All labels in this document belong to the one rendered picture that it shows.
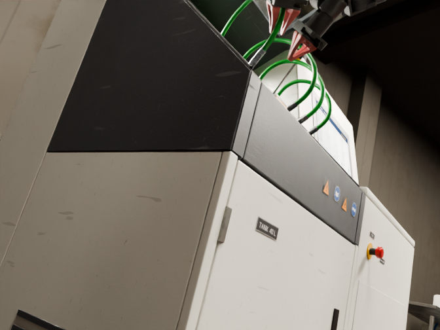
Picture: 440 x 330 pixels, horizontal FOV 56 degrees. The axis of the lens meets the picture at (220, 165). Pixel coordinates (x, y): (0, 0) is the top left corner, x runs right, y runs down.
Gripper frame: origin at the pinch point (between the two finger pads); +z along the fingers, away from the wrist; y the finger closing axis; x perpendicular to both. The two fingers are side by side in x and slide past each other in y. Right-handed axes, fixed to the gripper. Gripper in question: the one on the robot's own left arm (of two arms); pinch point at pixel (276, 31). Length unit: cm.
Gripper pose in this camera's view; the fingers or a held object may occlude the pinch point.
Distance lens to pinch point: 114.2
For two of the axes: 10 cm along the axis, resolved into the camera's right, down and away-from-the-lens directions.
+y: -9.7, -0.8, -2.1
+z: -1.8, 8.3, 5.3
